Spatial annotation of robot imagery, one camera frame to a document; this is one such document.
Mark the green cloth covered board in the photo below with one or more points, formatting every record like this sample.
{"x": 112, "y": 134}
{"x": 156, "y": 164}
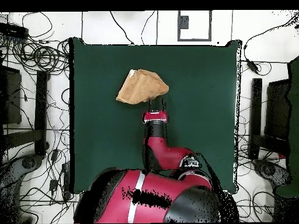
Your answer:
{"x": 294, "y": 116}

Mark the black stand base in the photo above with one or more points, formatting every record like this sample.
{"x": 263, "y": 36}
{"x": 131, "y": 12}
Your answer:
{"x": 256, "y": 112}
{"x": 41, "y": 112}

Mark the black box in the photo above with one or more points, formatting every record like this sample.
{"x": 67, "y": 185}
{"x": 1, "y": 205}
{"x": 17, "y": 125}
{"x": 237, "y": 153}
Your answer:
{"x": 11, "y": 98}

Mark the black power strip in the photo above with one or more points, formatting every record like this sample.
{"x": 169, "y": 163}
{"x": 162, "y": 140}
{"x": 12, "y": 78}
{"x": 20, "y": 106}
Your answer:
{"x": 14, "y": 30}

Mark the small grey box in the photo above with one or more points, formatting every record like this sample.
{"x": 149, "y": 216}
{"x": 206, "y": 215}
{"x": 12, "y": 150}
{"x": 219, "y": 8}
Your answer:
{"x": 183, "y": 22}

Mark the tan terry towel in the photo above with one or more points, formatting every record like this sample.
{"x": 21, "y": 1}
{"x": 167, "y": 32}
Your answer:
{"x": 142, "y": 88}

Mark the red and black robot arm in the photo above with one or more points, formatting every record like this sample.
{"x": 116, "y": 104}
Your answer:
{"x": 158, "y": 149}

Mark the grey floor frame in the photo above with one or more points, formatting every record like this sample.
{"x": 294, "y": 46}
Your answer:
{"x": 178, "y": 25}

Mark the small black adapter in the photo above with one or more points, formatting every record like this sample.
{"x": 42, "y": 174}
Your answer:
{"x": 55, "y": 155}
{"x": 53, "y": 184}

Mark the dark green tablecloth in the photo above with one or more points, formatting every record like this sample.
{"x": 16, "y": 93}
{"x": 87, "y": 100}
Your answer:
{"x": 198, "y": 81}

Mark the black flat panel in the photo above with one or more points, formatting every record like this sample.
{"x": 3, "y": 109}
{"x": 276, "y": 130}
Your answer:
{"x": 276, "y": 109}

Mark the robot pedestal leg with foot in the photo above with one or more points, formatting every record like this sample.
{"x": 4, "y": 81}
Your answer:
{"x": 28, "y": 162}
{"x": 268, "y": 170}

